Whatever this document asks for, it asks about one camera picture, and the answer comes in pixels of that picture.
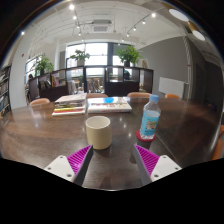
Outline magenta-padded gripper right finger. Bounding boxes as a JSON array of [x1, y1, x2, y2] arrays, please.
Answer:
[[132, 144, 183, 187]]

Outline white wall radiator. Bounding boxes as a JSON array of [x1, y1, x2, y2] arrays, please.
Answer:
[[158, 76, 185, 99]]

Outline large blue-and-white book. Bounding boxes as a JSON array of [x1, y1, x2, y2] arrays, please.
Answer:
[[86, 96, 133, 114]]

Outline person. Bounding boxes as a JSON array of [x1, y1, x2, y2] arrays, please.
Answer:
[[123, 69, 132, 81]]

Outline potted green plants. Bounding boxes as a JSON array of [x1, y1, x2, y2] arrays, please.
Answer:
[[34, 44, 143, 76]]

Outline orange chairs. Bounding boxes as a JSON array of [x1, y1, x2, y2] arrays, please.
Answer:
[[29, 91, 224, 161]]

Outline tall dark bookshelf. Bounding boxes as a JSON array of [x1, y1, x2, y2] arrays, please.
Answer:
[[0, 64, 13, 118]]

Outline ceiling air conditioner unit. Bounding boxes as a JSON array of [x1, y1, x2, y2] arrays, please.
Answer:
[[89, 19, 113, 34]]

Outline ceiling lights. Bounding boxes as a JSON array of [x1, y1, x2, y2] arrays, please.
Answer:
[[19, 3, 207, 42]]

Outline low dark open shelf unit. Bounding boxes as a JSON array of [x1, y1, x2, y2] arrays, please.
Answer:
[[28, 65, 155, 102]]

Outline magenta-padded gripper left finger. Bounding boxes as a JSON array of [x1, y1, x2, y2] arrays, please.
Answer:
[[43, 144, 94, 187]]

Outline stack of books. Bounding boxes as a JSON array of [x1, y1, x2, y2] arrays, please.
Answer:
[[51, 93, 88, 117]]

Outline clear blue-capped water bottle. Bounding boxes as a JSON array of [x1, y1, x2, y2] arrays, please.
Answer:
[[139, 94, 162, 141]]

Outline flat round red coaster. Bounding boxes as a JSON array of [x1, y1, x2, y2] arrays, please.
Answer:
[[135, 129, 157, 143]]

